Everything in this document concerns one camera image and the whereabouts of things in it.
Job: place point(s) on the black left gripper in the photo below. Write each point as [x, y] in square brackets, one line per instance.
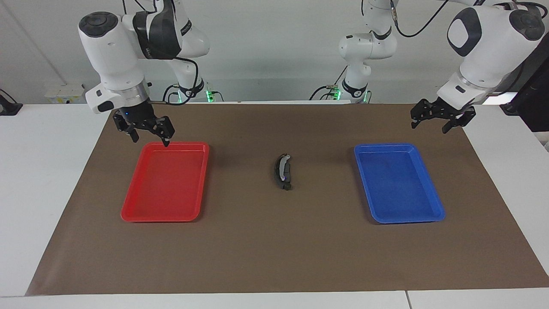
[448, 107]

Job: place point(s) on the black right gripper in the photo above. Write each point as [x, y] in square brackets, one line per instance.
[135, 113]

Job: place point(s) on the curved brake shoe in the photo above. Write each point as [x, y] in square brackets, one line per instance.
[279, 167]

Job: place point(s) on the dark brake pad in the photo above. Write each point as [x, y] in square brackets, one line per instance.
[286, 186]

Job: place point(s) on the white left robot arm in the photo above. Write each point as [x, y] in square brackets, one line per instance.
[489, 51]

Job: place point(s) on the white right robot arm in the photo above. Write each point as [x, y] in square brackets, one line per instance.
[113, 51]

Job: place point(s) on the red plastic tray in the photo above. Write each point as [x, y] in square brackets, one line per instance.
[165, 189]

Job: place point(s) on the blue plastic tray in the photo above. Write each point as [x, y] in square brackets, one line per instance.
[399, 189]

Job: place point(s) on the black stand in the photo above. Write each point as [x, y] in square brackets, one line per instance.
[534, 98]

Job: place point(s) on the black table clamp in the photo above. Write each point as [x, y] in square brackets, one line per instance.
[8, 107]

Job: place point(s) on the brown table mat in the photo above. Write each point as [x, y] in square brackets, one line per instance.
[279, 249]

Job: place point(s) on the white wall socket box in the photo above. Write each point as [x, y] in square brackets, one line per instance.
[64, 93]

